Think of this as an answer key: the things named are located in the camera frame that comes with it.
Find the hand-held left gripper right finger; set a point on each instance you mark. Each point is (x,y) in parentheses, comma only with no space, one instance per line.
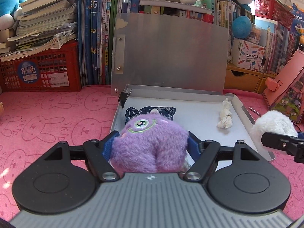
(194,147)

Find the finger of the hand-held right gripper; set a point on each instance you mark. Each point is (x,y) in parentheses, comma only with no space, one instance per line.
(280,141)

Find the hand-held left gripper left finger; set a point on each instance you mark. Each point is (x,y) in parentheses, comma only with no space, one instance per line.
(109,147)

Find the purple plush toy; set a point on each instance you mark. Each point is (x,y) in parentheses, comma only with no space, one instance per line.
(147,147)

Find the blue patterned cloth pouch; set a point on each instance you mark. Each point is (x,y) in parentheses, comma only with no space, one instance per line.
(167,114)

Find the textured white tissue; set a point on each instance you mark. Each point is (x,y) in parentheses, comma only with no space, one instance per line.
(225,116)

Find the silver cardboard box with lid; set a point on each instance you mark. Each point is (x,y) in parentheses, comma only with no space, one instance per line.
(166,52)

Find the thin metal rod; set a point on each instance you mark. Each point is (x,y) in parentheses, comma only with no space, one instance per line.
(255,111)

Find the black binder clip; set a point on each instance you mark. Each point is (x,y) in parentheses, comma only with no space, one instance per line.
(123,98)

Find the pink triangular house toy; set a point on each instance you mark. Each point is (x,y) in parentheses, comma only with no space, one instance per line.
(289,87)

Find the pink rabbit-print blanket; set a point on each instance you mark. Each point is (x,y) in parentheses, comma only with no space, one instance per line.
(59,114)

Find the wooden drawer unit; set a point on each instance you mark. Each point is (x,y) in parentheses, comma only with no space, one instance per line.
(242,78)

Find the white label printer box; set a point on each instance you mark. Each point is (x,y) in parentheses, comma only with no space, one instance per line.
(248,54)

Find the row of shelf books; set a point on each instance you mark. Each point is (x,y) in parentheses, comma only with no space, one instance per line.
(273,45)

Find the red plastic basket with label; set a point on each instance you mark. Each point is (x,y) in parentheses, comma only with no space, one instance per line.
(38,76)

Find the row of thin upright books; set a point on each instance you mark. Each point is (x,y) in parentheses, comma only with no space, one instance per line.
(95,40)

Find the brown-haired doll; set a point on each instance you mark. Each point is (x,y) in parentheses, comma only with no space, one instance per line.
(1,108)

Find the blue printed carton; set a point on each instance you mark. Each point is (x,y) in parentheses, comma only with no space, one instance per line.
(298,26)

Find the blue plush ball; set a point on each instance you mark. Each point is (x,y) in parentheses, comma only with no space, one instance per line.
(241,27)

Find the small red plastic basket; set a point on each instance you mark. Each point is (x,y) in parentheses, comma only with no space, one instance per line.
(273,11)

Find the stack of worn books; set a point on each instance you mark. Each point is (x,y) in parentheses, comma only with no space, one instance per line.
(47,21)

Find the blue cat plush toy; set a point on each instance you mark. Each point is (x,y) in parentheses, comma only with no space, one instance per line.
(9,7)

